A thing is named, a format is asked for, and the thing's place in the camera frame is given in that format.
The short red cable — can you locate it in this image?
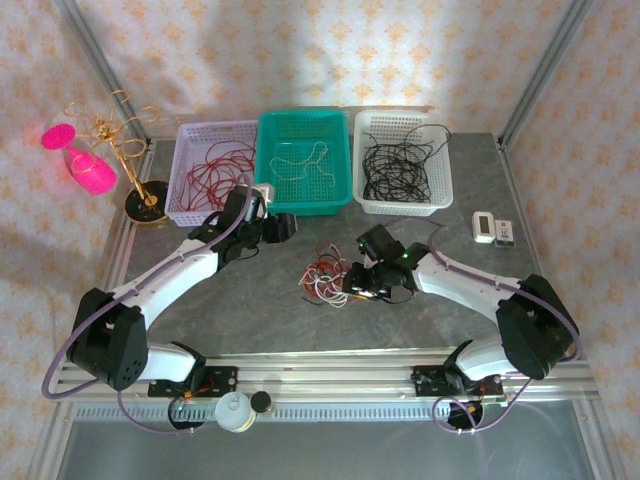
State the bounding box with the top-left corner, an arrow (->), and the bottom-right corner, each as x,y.
298,241 -> 351,301

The teal plastic basket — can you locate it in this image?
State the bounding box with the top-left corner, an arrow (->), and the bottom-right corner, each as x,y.
253,109 -> 353,219

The white plastic basket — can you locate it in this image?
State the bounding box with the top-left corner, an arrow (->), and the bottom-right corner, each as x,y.
352,109 -> 455,217

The lavender plastic basket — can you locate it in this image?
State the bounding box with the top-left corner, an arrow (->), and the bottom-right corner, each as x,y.
164,119 -> 264,227

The gold glass rack black base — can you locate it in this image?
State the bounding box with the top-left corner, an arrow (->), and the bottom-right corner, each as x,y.
64,89 -> 171,229

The white digital timer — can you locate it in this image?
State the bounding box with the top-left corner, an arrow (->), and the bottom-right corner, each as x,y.
472,211 -> 496,245

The small black labelled device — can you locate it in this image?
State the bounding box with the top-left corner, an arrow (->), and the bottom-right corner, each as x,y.
494,217 -> 516,250

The pink wine glass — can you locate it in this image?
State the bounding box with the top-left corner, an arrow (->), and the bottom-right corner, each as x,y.
40,123 -> 119,196

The white plastic jar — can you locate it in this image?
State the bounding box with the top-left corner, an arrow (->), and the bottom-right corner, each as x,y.
214,391 -> 257,434

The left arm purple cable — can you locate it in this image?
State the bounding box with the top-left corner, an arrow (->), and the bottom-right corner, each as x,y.
42,172 -> 251,436

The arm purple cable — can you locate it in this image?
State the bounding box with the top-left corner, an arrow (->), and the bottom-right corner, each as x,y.
42,172 -> 251,436
394,217 -> 584,436

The long red cable pile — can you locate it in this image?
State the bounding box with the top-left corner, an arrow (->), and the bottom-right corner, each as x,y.
182,141 -> 256,211

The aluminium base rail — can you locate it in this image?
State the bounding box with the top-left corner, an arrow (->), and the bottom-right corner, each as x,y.
53,349 -> 599,404

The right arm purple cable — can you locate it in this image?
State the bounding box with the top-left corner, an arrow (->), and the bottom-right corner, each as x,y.
394,217 -> 584,436

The long black cable pile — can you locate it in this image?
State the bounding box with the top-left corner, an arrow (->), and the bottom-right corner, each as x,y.
360,122 -> 451,201

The perforated metal cable duct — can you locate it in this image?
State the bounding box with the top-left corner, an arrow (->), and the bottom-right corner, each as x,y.
74,403 -> 576,424

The aluminium frame post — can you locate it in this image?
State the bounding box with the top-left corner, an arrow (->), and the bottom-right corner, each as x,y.
499,0 -> 596,149
53,0 -> 151,146

